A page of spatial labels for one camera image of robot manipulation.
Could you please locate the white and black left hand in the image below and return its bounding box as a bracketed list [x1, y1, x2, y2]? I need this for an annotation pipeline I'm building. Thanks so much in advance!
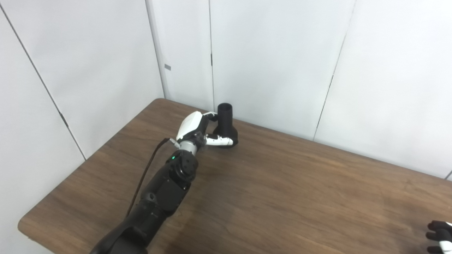
[176, 111, 234, 149]

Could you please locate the white and black right hand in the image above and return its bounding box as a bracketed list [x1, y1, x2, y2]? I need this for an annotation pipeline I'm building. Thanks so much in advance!
[426, 220, 452, 254]

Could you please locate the black funnel-shaped nozzle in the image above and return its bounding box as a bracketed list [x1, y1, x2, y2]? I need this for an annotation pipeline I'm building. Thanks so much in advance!
[211, 103, 239, 149]

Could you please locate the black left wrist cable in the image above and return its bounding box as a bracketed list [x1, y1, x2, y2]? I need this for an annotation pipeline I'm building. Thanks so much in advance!
[125, 138, 178, 217]

